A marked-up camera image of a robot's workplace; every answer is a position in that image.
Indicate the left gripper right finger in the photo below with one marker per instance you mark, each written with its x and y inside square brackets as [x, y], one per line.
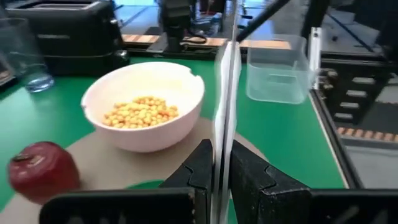
[264, 202]

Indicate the white plastic spoon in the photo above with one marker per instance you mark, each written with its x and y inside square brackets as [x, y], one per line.
[221, 93]

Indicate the green round plate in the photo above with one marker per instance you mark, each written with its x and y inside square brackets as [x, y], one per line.
[146, 185]

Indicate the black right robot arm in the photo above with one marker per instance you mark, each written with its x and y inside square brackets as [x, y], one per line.
[177, 18]

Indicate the black orange striped platform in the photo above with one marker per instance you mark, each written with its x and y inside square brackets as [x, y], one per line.
[367, 74]

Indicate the clear plastic container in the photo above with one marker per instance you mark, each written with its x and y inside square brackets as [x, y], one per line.
[276, 81]

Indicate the white bowl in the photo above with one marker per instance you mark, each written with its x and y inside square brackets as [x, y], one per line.
[149, 137]

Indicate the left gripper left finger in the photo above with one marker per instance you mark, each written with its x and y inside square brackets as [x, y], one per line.
[192, 193]

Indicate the green table mat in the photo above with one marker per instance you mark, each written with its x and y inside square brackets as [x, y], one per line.
[280, 140]

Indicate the white metal bracket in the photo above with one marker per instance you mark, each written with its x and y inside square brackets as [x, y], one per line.
[315, 56]

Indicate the clear drinking glass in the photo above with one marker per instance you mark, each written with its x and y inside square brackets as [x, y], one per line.
[21, 62]

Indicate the red apple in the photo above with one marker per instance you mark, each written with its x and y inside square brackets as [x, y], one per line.
[43, 171]

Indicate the black toaster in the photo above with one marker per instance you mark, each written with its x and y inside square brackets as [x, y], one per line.
[77, 40]

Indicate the beige round placemat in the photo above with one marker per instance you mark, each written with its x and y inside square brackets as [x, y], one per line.
[102, 165]

